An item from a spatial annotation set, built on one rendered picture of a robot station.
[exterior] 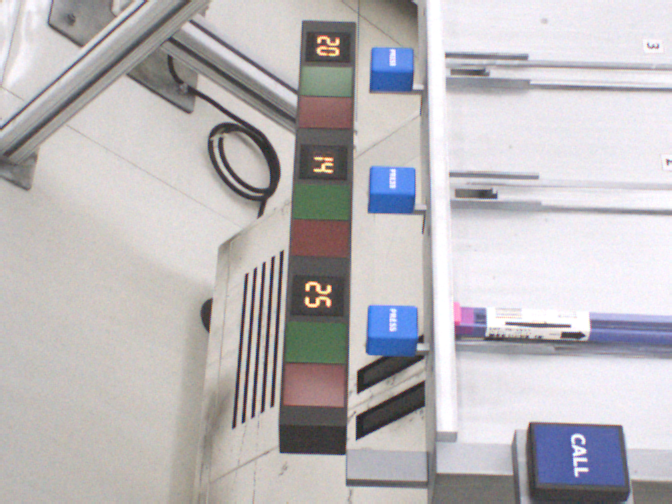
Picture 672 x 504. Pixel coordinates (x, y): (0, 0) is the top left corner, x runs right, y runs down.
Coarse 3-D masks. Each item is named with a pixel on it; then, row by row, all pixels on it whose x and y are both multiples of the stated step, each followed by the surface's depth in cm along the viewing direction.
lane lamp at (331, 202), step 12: (300, 192) 88; (312, 192) 88; (324, 192) 88; (336, 192) 88; (348, 192) 88; (300, 204) 87; (312, 204) 87; (324, 204) 87; (336, 204) 87; (348, 204) 87; (300, 216) 87; (312, 216) 87; (324, 216) 87; (336, 216) 87; (348, 216) 87
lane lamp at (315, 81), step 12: (312, 72) 95; (324, 72) 95; (336, 72) 95; (348, 72) 95; (312, 84) 94; (324, 84) 94; (336, 84) 94; (348, 84) 94; (324, 96) 93; (336, 96) 93; (348, 96) 93
